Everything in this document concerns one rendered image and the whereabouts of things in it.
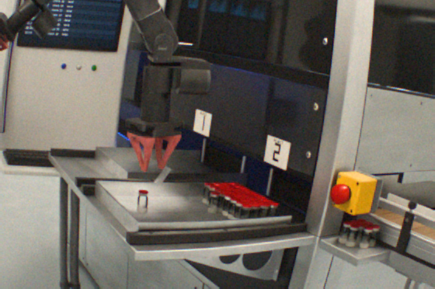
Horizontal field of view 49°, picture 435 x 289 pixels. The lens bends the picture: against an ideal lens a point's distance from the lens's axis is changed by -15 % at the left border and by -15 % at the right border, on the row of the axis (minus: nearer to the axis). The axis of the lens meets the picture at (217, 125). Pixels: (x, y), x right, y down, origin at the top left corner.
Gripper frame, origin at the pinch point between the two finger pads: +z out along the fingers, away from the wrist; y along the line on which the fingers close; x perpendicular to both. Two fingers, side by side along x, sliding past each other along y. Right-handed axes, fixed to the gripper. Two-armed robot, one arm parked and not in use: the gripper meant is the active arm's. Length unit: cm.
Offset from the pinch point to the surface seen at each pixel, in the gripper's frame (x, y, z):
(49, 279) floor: 130, 34, 99
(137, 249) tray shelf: -15.4, -15.3, 9.7
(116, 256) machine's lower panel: 80, 45, 64
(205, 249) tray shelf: -19.2, -2.7, 10.9
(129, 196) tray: 10.5, 1.8, 10.1
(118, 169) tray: 24.6, 8.4, 8.2
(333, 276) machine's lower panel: -28.8, 29.8, 24.3
